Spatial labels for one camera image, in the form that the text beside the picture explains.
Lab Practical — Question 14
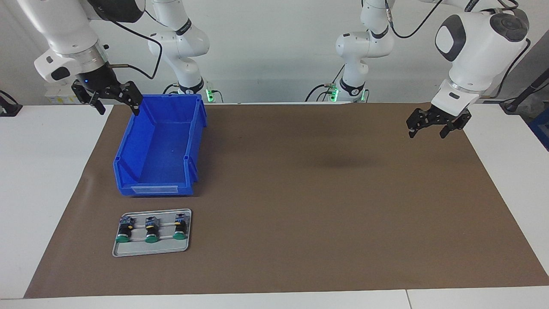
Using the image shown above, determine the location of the brown table mat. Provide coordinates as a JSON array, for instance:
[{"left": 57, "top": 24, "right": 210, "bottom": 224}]
[{"left": 24, "top": 102, "right": 549, "bottom": 299}]

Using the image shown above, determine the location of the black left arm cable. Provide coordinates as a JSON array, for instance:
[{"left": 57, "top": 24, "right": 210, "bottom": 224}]
[{"left": 384, "top": 0, "right": 531, "bottom": 100}]

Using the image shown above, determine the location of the blue plastic storage bin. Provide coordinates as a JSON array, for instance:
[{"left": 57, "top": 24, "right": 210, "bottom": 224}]
[{"left": 113, "top": 94, "right": 208, "bottom": 197}]

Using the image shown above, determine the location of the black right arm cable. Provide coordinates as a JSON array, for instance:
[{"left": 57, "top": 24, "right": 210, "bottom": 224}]
[{"left": 88, "top": 0, "right": 163, "bottom": 80}]

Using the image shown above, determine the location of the grey metal tray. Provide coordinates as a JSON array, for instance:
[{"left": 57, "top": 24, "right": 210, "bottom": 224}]
[{"left": 112, "top": 209, "right": 192, "bottom": 258}]

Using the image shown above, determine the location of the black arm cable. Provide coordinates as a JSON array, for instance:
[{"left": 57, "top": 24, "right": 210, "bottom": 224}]
[
  {"left": 88, "top": 0, "right": 163, "bottom": 80},
  {"left": 384, "top": 0, "right": 531, "bottom": 100}
]

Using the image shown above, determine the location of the black stand pole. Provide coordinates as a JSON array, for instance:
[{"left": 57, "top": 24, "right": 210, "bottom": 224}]
[{"left": 500, "top": 69, "right": 549, "bottom": 114}]

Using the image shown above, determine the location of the blue crate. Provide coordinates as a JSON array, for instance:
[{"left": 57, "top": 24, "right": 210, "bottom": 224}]
[{"left": 528, "top": 109, "right": 549, "bottom": 151}]

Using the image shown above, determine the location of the black table clamp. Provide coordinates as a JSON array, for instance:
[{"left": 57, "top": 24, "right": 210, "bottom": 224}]
[{"left": 0, "top": 90, "right": 23, "bottom": 117}]

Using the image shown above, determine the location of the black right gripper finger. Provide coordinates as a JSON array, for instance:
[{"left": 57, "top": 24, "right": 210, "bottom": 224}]
[
  {"left": 107, "top": 81, "right": 143, "bottom": 116},
  {"left": 72, "top": 81, "right": 106, "bottom": 115}
]

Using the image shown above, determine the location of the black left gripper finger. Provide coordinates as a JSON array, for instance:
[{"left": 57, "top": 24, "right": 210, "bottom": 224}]
[
  {"left": 440, "top": 109, "right": 472, "bottom": 139},
  {"left": 407, "top": 108, "right": 429, "bottom": 139}
]

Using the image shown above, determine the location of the white power box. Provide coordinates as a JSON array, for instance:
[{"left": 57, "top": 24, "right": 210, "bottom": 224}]
[{"left": 44, "top": 83, "right": 93, "bottom": 105}]

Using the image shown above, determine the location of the green push button switch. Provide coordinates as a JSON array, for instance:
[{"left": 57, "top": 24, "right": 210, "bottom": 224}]
[
  {"left": 116, "top": 217, "right": 136, "bottom": 243},
  {"left": 173, "top": 215, "right": 189, "bottom": 240},
  {"left": 145, "top": 217, "right": 160, "bottom": 244}
]

